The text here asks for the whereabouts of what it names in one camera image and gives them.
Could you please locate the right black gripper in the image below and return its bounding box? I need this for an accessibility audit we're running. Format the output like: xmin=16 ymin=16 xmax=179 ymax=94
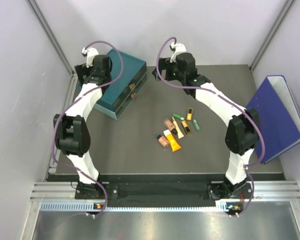
xmin=152 ymin=58 xmax=185 ymax=84

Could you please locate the teal drawer organizer box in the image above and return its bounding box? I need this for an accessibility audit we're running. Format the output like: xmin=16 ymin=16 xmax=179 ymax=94
xmin=76 ymin=48 xmax=148 ymax=121

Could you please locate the green lipstick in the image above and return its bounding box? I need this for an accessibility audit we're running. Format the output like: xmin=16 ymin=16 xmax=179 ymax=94
xmin=192 ymin=119 xmax=201 ymax=132
xmin=172 ymin=113 xmax=185 ymax=121

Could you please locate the foundation bottle black cap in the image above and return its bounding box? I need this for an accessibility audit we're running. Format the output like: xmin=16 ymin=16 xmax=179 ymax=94
xmin=163 ymin=118 xmax=178 ymax=135

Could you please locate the gold black lipstick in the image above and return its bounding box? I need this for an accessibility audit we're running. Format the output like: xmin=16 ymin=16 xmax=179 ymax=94
xmin=181 ymin=120 xmax=192 ymax=135

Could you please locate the beige concealer tube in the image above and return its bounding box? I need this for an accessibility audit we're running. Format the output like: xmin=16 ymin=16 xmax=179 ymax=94
xmin=172 ymin=117 xmax=184 ymax=139

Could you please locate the small foundation bottle dropper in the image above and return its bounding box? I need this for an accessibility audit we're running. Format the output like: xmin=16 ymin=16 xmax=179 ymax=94
xmin=154 ymin=131 xmax=170 ymax=148

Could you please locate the orange cream tube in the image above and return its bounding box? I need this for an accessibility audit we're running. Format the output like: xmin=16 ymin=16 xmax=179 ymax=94
xmin=163 ymin=129 xmax=181 ymax=152

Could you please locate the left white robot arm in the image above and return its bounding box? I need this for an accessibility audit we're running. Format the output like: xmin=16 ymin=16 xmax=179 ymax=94
xmin=52 ymin=53 xmax=113 ymax=199

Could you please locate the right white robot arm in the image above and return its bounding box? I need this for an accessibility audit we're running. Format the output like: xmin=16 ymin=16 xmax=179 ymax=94
xmin=152 ymin=52 xmax=260 ymax=200

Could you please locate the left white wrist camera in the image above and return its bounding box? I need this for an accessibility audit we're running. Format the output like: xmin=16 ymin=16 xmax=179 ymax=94
xmin=81 ymin=47 xmax=99 ymax=68

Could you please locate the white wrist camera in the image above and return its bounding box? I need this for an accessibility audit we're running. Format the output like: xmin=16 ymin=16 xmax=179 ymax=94
xmin=169 ymin=42 xmax=187 ymax=63
xmin=81 ymin=47 xmax=99 ymax=68

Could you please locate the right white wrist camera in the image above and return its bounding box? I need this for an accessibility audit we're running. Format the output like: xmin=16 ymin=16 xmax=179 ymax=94
xmin=169 ymin=42 xmax=187 ymax=63

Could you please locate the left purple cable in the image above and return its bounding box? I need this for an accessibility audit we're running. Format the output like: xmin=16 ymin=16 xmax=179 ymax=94
xmin=51 ymin=39 xmax=125 ymax=217

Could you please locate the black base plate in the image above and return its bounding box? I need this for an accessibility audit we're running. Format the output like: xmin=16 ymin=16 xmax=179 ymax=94
xmin=74 ymin=181 xmax=255 ymax=208

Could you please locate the aluminium frame rail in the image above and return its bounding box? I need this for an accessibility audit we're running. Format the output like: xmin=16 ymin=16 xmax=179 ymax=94
xmin=30 ymin=181 xmax=300 ymax=213

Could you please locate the blue ring binder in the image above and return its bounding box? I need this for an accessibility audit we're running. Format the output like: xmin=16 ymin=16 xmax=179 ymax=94
xmin=246 ymin=75 xmax=300 ymax=164

